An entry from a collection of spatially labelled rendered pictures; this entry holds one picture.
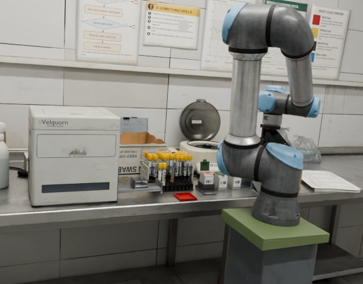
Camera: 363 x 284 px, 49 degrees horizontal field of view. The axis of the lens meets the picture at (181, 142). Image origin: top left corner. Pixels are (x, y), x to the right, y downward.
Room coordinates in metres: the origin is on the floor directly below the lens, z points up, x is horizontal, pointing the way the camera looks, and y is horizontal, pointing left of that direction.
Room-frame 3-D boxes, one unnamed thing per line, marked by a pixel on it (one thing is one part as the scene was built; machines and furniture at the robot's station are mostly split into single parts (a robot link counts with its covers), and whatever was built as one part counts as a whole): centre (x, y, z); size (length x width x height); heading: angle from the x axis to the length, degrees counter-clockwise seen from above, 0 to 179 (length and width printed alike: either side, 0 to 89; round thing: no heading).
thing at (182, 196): (1.44, -0.03, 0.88); 0.07 x 0.07 x 0.01; 24
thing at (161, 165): (1.55, 0.03, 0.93); 0.17 x 0.09 x 0.11; 113
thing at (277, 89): (1.58, -0.35, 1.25); 0.09 x 0.08 x 0.11; 154
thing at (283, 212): (1.22, -0.32, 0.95); 0.15 x 0.15 x 0.10
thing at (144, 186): (1.40, 0.16, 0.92); 0.21 x 0.07 x 0.05; 114
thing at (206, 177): (1.54, -0.11, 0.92); 0.05 x 0.04 x 0.06; 22
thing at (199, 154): (1.89, -0.13, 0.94); 0.30 x 0.24 x 0.12; 15
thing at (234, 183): (1.62, -0.23, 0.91); 0.05 x 0.04 x 0.07; 24
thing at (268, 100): (1.48, -0.32, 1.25); 0.11 x 0.11 x 0.08; 64
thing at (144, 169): (1.66, 0.05, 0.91); 0.20 x 0.10 x 0.07; 114
